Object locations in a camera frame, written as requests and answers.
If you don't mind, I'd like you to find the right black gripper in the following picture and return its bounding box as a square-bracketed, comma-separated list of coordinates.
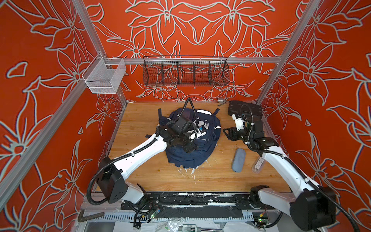
[223, 125, 255, 144]

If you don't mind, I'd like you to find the navy blue student backpack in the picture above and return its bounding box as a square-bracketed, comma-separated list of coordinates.
[158, 108, 221, 169]

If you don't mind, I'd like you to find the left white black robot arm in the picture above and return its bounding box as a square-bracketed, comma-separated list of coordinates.
[86, 99, 204, 206]

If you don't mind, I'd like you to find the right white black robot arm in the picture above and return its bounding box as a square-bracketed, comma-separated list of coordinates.
[223, 100, 360, 232]

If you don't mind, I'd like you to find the black plastic tool case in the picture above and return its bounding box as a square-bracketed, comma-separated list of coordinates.
[228, 100, 263, 122]

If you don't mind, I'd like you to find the grey pencil pouch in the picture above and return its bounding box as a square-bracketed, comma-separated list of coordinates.
[231, 148, 246, 173]

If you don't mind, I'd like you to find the small silver metal cylinder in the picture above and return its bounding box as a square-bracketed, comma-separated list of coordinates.
[217, 98, 229, 106]

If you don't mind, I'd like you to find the dark metal hex key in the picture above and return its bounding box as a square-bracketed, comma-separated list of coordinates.
[77, 210, 105, 222]

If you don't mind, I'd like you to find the black wire wall basket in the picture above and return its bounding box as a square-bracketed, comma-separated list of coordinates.
[143, 55, 230, 87]

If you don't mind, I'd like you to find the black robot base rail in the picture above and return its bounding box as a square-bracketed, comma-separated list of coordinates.
[138, 192, 279, 222]

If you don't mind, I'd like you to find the white wire mesh basket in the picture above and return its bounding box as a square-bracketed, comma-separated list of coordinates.
[82, 53, 126, 94]

